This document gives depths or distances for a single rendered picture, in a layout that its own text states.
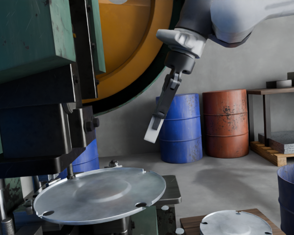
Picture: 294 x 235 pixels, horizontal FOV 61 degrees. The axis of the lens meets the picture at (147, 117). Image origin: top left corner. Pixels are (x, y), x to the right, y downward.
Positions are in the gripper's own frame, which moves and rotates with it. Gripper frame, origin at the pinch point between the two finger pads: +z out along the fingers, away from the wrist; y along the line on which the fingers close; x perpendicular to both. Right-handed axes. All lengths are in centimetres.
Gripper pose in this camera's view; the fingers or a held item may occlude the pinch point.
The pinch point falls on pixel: (153, 128)
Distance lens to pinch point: 66.2
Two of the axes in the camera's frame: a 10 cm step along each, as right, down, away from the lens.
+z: -3.6, 9.3, 1.0
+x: -9.3, -3.5, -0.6
